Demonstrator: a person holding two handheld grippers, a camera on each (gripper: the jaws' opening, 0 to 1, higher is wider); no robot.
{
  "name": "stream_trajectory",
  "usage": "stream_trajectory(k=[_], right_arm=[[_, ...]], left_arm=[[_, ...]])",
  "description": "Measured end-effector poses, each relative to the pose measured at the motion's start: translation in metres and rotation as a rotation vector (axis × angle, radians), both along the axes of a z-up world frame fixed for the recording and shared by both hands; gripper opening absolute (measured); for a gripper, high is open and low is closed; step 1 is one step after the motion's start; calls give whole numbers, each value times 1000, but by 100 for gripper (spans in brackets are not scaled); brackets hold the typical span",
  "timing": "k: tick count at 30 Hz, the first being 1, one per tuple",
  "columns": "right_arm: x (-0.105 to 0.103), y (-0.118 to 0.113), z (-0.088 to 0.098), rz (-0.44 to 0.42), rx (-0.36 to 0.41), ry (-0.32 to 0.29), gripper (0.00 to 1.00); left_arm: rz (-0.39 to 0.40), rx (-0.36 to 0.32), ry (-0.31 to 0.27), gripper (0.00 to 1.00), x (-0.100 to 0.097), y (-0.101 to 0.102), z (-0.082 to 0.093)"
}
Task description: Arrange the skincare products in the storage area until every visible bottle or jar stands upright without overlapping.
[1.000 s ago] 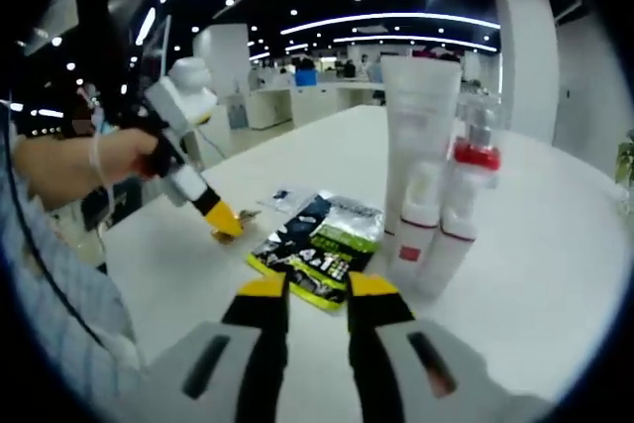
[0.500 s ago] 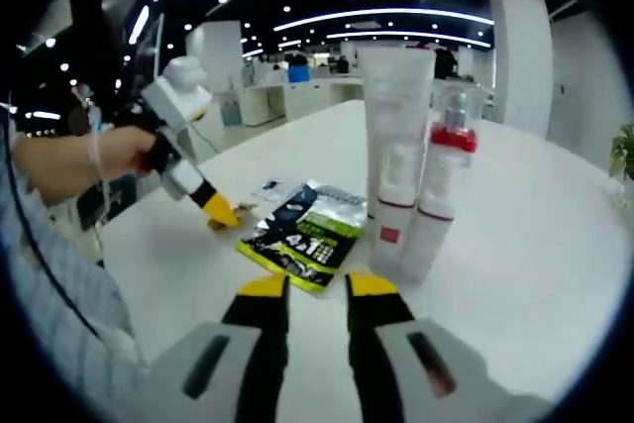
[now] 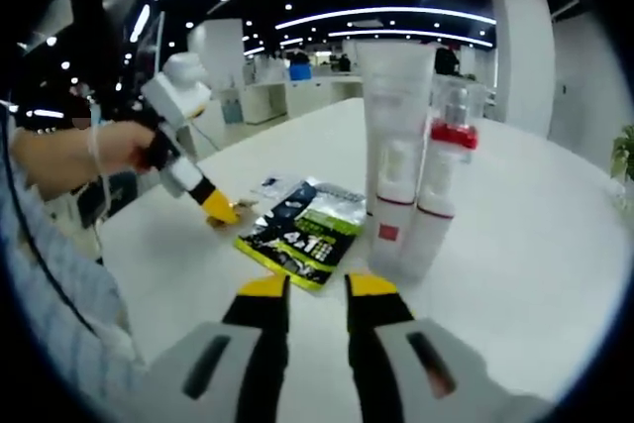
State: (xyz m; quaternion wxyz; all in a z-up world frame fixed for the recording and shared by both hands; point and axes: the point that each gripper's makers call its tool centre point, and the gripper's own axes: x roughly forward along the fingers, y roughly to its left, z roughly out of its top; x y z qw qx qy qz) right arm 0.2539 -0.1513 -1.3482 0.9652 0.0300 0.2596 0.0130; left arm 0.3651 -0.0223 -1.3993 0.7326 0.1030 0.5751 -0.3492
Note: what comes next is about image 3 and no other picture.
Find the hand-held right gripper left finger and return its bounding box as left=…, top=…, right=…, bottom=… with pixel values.
left=142, top=273, right=292, bottom=423

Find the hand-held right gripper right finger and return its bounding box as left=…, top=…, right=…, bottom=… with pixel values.
left=344, top=271, right=554, bottom=423

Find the gold foil skincare sachet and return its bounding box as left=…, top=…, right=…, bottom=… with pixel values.
left=205, top=198, right=260, bottom=230

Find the green black skincare sachet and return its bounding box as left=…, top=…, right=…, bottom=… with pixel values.
left=233, top=177, right=369, bottom=294

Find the large white skincare tube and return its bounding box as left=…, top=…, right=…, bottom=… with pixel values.
left=355, top=40, right=438, bottom=204

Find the red collared white skincare bottle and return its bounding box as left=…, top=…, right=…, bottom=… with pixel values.
left=424, top=80, right=485, bottom=214

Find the person's left hand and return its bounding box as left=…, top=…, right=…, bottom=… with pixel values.
left=96, top=120, right=156, bottom=182

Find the long white counter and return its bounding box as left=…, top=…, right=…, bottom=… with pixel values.
left=242, top=73, right=369, bottom=126

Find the person's striped shirt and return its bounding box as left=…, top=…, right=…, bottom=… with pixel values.
left=0, top=159, right=145, bottom=409

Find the potted green plant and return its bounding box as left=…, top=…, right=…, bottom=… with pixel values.
left=611, top=124, right=634, bottom=211

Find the thin black cable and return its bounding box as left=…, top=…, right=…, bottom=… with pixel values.
left=0, top=164, right=98, bottom=338

